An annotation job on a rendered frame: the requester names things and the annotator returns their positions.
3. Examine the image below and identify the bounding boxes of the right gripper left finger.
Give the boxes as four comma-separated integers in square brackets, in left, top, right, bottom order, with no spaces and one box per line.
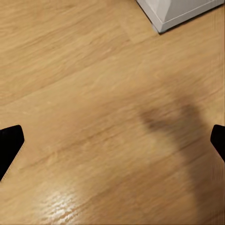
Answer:
[0,124,24,181]

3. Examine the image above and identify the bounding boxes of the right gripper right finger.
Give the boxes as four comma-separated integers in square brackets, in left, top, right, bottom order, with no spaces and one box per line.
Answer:
[210,125,225,162]

